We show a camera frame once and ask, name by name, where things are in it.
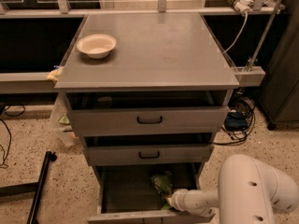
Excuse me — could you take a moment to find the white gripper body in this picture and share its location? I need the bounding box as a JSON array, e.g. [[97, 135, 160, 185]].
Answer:
[[171, 189, 189, 211]]

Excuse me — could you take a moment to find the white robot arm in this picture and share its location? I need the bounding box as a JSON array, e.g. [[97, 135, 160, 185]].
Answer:
[[166, 154, 299, 224]]

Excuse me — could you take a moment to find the grey bottom drawer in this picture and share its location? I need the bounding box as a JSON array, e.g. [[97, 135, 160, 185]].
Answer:
[[87, 163, 215, 224]]

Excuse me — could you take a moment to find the grey drawer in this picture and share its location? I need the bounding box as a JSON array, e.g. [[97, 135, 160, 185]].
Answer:
[[64, 91, 229, 136], [82, 133, 215, 166], [87, 163, 215, 224]]

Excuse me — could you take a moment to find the grey middle drawer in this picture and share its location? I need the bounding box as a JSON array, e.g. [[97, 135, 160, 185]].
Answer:
[[82, 133, 215, 166]]

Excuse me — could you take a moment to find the grey top drawer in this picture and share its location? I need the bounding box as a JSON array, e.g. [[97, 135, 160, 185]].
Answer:
[[64, 91, 229, 136]]

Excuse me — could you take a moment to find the grey drawer cabinet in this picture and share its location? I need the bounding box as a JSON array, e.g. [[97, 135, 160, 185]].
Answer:
[[54, 12, 240, 224]]

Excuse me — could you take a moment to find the clear plastic bag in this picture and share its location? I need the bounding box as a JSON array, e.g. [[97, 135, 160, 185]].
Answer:
[[50, 94, 80, 147]]

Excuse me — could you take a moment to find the black metal stand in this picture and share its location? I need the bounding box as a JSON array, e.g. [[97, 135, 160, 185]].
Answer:
[[0, 151, 57, 224]]

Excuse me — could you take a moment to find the dark grey cabinet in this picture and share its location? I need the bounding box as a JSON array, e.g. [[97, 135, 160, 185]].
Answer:
[[258, 0, 299, 130]]

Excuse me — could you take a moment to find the white paper bowl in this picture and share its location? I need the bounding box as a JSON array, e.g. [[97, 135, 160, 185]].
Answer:
[[77, 34, 117, 59]]

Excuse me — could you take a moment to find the yellow crumpled item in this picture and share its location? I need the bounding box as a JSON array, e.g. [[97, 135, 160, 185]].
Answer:
[[47, 67, 64, 82]]

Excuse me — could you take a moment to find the power strip with plug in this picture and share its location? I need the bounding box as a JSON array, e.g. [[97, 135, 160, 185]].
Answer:
[[226, 0, 252, 15]]

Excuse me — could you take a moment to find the thin metal rod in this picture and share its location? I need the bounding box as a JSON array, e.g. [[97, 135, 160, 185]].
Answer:
[[244, 0, 282, 72]]

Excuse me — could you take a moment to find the black cable bundle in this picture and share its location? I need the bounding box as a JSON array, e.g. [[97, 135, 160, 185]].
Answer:
[[213, 96, 257, 147]]

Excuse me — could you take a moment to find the black floor cable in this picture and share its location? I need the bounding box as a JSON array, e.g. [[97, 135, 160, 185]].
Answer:
[[0, 105, 26, 170]]

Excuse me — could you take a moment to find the metal rail frame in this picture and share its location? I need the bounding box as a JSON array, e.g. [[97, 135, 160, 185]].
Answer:
[[0, 0, 286, 95]]

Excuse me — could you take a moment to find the white power cable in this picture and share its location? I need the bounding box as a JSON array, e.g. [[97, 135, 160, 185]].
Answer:
[[221, 11, 249, 55]]

